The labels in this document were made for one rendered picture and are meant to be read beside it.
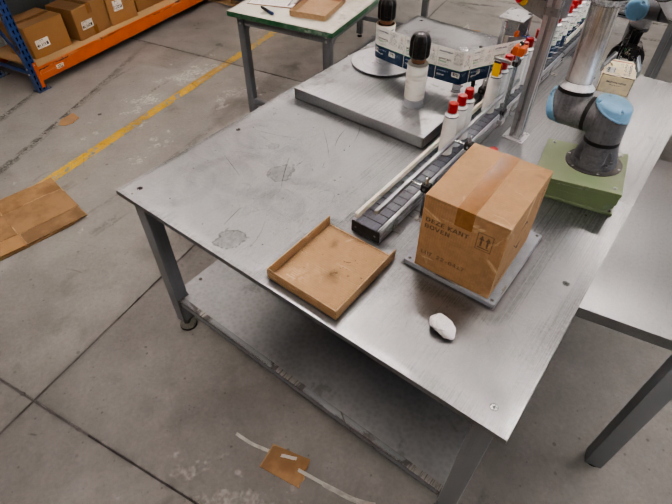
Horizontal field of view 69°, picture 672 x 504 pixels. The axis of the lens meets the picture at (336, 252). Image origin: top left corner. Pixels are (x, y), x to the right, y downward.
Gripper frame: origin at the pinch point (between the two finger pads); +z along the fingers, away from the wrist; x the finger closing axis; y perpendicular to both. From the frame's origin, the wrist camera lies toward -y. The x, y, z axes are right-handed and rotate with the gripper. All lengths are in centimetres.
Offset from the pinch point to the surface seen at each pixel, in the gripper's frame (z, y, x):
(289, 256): 14, 141, -75
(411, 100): 8, 46, -72
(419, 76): -3, 45, -71
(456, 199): -14, 124, -31
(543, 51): -19, 39, -28
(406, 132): 12, 63, -67
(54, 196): 98, 101, -276
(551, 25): -28, 39, -28
